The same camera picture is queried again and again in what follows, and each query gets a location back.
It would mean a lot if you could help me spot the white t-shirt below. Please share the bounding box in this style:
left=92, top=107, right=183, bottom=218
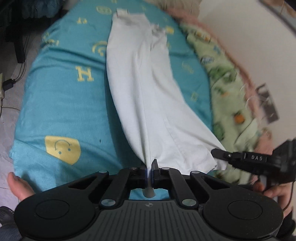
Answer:
left=105, top=8, right=230, bottom=200

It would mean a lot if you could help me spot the person's right hand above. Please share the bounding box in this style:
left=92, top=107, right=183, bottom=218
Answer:
left=252, top=181, right=293, bottom=218

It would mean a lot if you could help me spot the person's left hand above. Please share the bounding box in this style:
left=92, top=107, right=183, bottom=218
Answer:
left=7, top=172, right=35, bottom=201

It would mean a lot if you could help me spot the green cartoon fleece blanket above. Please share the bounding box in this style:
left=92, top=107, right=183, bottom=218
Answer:
left=179, top=22, right=265, bottom=186

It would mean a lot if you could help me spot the teal patterned bed sheet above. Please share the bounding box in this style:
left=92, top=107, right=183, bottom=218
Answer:
left=10, top=1, right=213, bottom=192

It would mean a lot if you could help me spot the white power strip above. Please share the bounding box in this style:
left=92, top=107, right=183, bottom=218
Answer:
left=0, top=73, right=4, bottom=100

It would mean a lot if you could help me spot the framed leaf picture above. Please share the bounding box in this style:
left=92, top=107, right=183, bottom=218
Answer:
left=259, top=0, right=296, bottom=35

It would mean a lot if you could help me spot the pink fluffy blanket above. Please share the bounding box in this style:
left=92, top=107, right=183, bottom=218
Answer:
left=162, top=4, right=278, bottom=181

